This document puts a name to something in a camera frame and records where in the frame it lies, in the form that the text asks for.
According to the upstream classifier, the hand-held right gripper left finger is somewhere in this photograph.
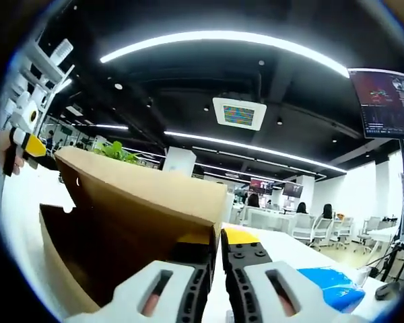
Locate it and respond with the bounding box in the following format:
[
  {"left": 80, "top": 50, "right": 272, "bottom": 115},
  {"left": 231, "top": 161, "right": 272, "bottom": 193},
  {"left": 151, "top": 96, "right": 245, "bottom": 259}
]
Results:
[{"left": 65, "top": 234, "right": 213, "bottom": 323}]

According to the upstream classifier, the white storage rack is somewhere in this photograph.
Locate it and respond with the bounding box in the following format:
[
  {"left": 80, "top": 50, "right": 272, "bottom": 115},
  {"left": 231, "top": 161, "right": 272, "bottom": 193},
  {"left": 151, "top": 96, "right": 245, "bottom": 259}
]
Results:
[{"left": 18, "top": 36, "right": 76, "bottom": 114}]

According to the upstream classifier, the wall display screen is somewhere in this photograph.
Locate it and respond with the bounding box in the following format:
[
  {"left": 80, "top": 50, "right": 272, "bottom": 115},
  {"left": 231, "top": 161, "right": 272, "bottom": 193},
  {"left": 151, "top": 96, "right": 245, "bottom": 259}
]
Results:
[
  {"left": 250, "top": 178, "right": 274, "bottom": 195},
  {"left": 282, "top": 182, "right": 304, "bottom": 199}
]

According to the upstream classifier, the black computer mouse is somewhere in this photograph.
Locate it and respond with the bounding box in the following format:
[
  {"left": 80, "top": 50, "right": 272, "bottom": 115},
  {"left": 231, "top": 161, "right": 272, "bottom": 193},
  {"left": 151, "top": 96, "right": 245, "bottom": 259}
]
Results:
[{"left": 374, "top": 281, "right": 403, "bottom": 301}]

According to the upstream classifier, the white ceiling air vent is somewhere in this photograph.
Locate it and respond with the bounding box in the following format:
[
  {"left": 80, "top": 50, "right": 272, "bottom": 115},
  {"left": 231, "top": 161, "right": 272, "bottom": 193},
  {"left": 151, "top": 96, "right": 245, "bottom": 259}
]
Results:
[{"left": 212, "top": 96, "right": 268, "bottom": 133}]

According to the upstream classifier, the hanging dark display screen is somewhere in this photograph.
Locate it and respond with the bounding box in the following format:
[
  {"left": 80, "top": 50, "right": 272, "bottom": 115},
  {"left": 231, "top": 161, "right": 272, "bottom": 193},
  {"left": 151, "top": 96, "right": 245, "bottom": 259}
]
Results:
[{"left": 348, "top": 67, "right": 404, "bottom": 140}]

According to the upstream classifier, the green plant in white pot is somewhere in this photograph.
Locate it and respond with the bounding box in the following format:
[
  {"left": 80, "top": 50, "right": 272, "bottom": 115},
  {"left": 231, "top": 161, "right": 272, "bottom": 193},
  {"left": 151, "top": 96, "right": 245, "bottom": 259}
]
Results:
[{"left": 92, "top": 140, "right": 146, "bottom": 166}]

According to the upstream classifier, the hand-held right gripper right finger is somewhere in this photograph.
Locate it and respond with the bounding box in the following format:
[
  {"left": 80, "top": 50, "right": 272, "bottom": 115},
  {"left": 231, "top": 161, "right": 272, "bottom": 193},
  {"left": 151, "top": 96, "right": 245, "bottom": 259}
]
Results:
[{"left": 221, "top": 227, "right": 329, "bottom": 323}]

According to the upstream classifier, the blue soft tissue pack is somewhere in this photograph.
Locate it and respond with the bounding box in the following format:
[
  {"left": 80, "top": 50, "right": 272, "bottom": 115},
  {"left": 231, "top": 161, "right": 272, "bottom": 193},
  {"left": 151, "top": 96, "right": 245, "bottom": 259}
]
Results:
[{"left": 295, "top": 266, "right": 367, "bottom": 313}]

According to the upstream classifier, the white office chair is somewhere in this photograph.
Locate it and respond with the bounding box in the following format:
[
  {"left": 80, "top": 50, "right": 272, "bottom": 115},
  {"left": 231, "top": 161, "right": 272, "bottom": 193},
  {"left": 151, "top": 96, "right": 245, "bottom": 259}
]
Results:
[
  {"left": 356, "top": 217, "right": 380, "bottom": 254},
  {"left": 311, "top": 217, "right": 335, "bottom": 252},
  {"left": 291, "top": 213, "right": 316, "bottom": 242},
  {"left": 335, "top": 217, "right": 355, "bottom": 250}
]

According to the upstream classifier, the person's left hand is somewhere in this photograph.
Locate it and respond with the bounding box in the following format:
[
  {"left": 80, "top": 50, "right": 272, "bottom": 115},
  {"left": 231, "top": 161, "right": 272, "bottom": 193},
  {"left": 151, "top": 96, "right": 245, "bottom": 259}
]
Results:
[{"left": 0, "top": 130, "right": 26, "bottom": 177}]

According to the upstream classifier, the brown cardboard shoe box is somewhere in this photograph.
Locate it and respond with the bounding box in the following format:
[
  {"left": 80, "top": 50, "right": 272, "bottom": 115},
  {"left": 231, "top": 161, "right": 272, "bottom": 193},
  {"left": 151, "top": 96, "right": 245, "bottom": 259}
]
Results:
[{"left": 38, "top": 147, "right": 229, "bottom": 308}]

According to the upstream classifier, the white ceiling light strip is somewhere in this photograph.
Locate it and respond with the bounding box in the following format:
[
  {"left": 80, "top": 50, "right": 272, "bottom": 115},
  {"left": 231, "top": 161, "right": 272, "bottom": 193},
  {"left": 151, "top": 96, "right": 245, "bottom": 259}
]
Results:
[
  {"left": 164, "top": 130, "right": 347, "bottom": 174},
  {"left": 99, "top": 30, "right": 351, "bottom": 79}
]

